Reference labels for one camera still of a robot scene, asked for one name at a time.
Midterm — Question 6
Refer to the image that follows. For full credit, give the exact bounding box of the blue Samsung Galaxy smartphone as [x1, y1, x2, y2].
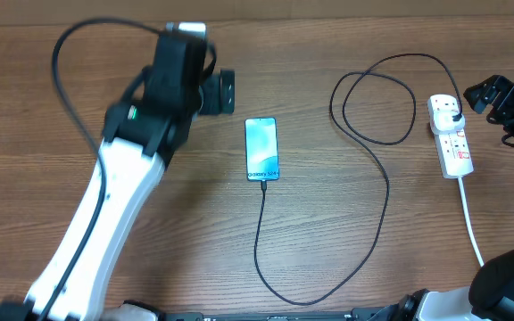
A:
[245, 118, 280, 181]

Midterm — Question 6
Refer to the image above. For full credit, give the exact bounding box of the white power extension strip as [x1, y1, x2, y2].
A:
[427, 93, 475, 180]

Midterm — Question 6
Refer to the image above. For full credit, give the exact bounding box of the black USB charging cable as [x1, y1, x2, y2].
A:
[253, 53, 465, 308]

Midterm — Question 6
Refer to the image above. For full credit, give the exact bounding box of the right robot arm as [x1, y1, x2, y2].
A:
[367, 75, 514, 321]

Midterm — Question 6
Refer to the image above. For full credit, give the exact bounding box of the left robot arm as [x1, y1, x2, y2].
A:
[0, 22, 235, 320]

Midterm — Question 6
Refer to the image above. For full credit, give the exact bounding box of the white USB charger plug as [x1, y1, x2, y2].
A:
[430, 111, 466, 135]

